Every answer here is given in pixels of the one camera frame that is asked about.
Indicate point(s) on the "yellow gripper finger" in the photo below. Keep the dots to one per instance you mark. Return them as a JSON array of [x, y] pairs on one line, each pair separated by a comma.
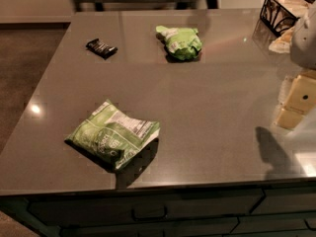
[[297, 97]]

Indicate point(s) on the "green rice chip bag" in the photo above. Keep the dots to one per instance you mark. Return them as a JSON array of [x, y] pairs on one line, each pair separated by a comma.
[[181, 43]]

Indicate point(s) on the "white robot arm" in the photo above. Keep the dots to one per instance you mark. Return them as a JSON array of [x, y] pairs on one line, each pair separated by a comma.
[[303, 42]]

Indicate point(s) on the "large green snack bag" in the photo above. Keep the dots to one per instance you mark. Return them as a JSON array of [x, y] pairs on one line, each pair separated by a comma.
[[113, 136]]

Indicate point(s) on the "black rxbar chocolate bar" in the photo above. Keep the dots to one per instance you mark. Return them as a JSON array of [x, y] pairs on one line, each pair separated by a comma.
[[101, 49]]

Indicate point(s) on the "black wire napkin basket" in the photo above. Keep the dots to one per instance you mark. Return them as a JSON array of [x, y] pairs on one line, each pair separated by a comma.
[[281, 15]]

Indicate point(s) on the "dark cabinet drawer handle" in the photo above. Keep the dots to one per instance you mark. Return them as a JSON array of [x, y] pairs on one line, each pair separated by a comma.
[[149, 213]]

